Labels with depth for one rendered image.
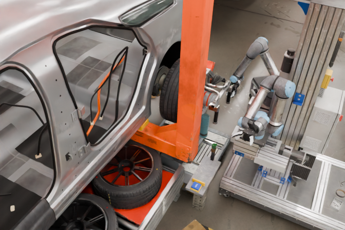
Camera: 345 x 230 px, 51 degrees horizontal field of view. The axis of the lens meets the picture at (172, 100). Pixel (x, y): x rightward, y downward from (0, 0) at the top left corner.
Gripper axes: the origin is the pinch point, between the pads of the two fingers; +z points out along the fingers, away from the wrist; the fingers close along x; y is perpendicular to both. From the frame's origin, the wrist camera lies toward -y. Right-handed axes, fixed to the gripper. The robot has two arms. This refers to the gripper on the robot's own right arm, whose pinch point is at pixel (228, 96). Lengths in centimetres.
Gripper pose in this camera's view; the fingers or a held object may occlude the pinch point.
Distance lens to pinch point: 360.0
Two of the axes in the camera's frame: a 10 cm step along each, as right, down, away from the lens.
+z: -4.6, 5.5, -7.0
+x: 8.9, 3.1, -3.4
